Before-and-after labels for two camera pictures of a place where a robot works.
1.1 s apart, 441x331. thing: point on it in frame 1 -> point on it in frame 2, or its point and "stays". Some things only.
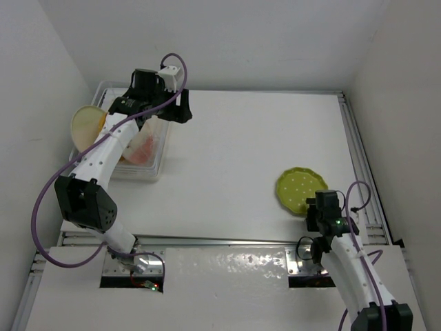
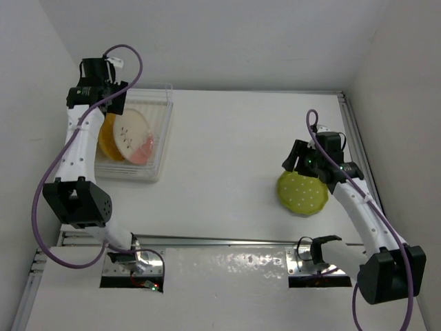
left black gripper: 181,113 -> 117,107
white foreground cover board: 207,289 stays
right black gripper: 311,225 -> 298,148
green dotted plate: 294,185 stays
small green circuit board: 154,286 stays
